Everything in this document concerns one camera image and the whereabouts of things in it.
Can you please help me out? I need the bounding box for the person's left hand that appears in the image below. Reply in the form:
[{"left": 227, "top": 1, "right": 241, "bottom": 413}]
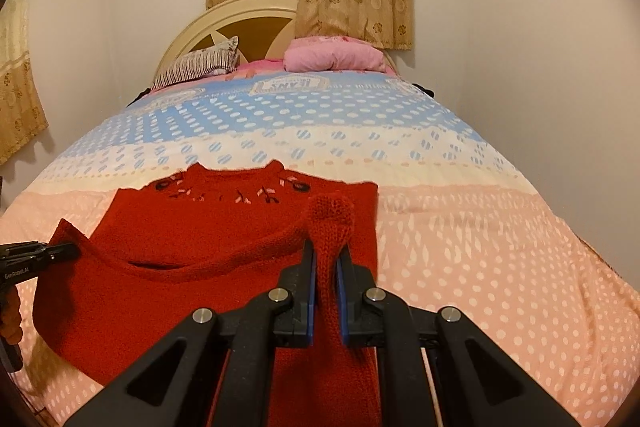
[{"left": 0, "top": 286, "right": 23, "bottom": 346}]

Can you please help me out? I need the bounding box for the beige side window curtain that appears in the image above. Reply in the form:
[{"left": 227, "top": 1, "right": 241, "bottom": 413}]
[{"left": 0, "top": 0, "right": 49, "bottom": 165}]

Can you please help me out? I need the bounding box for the cream wooden headboard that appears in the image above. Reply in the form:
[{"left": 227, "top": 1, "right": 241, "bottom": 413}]
[{"left": 154, "top": 0, "right": 397, "bottom": 77}]

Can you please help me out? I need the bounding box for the pink pillow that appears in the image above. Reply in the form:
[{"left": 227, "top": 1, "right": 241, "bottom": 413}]
[{"left": 283, "top": 36, "right": 387, "bottom": 72}]

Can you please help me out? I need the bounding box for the red knitted embroidered sweater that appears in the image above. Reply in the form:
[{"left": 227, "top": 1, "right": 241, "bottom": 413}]
[{"left": 32, "top": 161, "right": 381, "bottom": 426}]

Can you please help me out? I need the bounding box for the striped grey pillow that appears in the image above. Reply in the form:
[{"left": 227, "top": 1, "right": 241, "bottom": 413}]
[{"left": 151, "top": 36, "right": 240, "bottom": 91}]

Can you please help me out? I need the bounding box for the polka dot bed cover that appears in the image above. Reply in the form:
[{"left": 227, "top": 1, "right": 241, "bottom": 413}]
[{"left": 1, "top": 72, "right": 639, "bottom": 426}]

